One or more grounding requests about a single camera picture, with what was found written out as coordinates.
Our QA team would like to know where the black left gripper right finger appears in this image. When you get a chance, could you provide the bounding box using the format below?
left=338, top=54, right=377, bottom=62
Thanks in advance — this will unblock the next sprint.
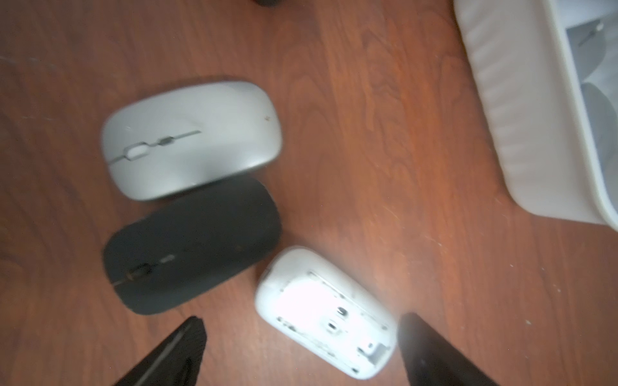
left=398, top=313, right=497, bottom=386

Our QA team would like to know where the white mouse small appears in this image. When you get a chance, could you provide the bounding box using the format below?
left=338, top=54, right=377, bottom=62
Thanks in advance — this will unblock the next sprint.
left=581, top=83, right=617, bottom=170

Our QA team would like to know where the white plastic storage box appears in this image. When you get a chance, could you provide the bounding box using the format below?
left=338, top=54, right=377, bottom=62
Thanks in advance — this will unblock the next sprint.
left=454, top=1, right=617, bottom=228

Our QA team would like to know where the black plastic tool case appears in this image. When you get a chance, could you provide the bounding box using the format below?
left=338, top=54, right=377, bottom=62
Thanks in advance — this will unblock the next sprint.
left=254, top=0, right=282, bottom=7

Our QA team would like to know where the flat black mouse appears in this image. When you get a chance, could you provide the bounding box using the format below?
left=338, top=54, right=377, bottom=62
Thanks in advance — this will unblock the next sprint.
left=102, top=176, right=282, bottom=315

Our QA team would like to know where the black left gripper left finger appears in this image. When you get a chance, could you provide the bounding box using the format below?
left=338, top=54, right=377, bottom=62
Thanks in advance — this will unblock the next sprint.
left=115, top=316, right=207, bottom=386

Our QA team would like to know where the silver mouse near wall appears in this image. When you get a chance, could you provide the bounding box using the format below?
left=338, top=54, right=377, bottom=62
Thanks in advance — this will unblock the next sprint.
left=101, top=80, right=283, bottom=201

